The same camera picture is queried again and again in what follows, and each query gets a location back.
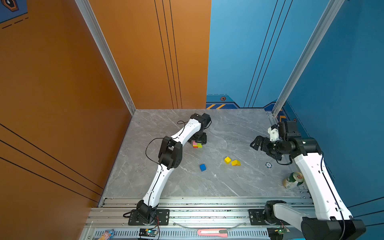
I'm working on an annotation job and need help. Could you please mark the blue wood block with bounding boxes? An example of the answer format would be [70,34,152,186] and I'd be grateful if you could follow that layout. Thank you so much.
[200,164,207,172]

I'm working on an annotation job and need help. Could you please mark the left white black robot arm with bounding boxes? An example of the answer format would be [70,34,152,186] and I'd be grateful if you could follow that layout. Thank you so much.
[123,113,212,225]

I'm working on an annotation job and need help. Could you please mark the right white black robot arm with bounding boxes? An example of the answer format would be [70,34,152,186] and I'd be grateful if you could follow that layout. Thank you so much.
[250,136,366,240]

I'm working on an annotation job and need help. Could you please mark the yellow cube block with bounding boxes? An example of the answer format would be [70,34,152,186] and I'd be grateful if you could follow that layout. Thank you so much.
[224,157,232,164]

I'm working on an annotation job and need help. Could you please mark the yellow wedge block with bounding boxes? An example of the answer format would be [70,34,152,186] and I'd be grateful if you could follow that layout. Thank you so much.
[231,160,242,166]

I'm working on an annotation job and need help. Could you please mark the right small circuit board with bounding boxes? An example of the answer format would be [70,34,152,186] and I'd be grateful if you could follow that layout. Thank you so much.
[275,228,290,235]

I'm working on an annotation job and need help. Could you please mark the pink utility knife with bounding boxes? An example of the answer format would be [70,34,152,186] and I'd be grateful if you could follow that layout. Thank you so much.
[198,229,228,238]

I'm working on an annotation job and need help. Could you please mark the green circuit board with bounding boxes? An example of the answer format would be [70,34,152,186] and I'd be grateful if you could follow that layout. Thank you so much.
[138,229,159,240]

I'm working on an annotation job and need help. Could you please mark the colourful snack wrapper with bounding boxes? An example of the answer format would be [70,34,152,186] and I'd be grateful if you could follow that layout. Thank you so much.
[98,230,115,240]

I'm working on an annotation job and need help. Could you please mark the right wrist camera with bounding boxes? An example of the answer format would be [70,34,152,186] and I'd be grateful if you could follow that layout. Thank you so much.
[267,120,301,142]

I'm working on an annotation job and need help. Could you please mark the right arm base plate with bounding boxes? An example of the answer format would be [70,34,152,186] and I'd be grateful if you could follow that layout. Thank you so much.
[248,209,289,226]

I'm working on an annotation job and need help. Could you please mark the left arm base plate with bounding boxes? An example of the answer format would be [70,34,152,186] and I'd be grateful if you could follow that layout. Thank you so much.
[128,209,170,226]

